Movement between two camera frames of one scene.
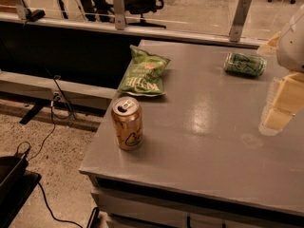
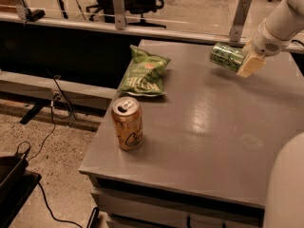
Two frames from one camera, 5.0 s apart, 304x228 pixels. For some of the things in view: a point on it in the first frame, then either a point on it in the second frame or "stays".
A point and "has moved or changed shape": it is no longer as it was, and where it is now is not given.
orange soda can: x=127 y=117 stays
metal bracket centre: x=118 y=2 stays
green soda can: x=244 y=64 has moved or changed shape
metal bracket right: x=240 y=15 stays
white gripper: x=293 y=47 → x=265 y=44
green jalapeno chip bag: x=145 y=74 stays
